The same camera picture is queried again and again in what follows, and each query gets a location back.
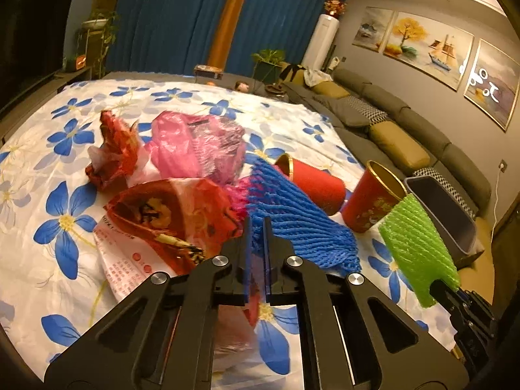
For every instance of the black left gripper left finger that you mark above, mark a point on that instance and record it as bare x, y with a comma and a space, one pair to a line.
162, 335

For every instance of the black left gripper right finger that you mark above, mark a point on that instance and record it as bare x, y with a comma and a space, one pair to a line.
352, 335

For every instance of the blue foam fruit net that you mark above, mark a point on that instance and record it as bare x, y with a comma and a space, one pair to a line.
294, 217

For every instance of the green foam fruit net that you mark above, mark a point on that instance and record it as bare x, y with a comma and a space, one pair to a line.
418, 249

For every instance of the grey plastic trash bin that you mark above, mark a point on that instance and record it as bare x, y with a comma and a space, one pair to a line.
456, 228

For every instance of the red printed plastic bag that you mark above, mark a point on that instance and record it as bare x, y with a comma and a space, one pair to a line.
169, 225

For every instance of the floral blue white tablecloth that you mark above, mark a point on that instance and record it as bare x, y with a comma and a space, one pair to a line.
54, 285

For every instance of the lying red paper cup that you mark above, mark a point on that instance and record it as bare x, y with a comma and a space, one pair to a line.
324, 190

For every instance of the upright red gold paper cup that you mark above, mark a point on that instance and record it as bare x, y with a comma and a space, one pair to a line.
375, 195

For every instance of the red crumpled plastic bag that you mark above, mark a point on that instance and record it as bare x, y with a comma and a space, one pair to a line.
116, 159

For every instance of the mustard yellow cushion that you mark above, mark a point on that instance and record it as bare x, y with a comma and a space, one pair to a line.
402, 149

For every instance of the pink plastic bag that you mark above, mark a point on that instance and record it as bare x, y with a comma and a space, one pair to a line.
197, 146

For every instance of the grey sectional sofa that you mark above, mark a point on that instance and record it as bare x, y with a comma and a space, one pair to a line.
449, 165

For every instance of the black white patterned cushion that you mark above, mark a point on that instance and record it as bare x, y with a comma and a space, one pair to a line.
373, 114

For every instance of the grey sofa cushion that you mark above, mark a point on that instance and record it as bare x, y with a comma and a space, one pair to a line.
344, 111

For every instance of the purple sky painting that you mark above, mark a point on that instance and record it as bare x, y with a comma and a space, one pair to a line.
493, 84

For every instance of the dark coffee table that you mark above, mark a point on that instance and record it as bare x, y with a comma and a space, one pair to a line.
205, 74

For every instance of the sailboat tree painting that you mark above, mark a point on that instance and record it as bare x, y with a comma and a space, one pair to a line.
430, 46

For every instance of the green potted plant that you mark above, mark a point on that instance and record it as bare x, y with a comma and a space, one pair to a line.
267, 65

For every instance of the orange curtain strip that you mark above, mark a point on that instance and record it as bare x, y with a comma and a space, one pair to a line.
224, 34

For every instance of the white standing air conditioner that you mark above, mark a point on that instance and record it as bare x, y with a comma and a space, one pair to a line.
320, 42

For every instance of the small landscape painting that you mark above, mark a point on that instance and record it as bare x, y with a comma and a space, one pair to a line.
372, 28

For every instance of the plant on stand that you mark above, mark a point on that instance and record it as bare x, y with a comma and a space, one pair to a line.
95, 37

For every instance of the blue window curtain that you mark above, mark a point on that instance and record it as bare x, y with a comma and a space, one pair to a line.
173, 36

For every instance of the artificial flower arrangement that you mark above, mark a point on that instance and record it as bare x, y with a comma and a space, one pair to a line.
335, 8

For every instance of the black television screen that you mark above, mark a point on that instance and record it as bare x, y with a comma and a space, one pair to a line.
32, 42

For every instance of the wall power socket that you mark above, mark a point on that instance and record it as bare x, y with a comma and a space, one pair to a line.
503, 166

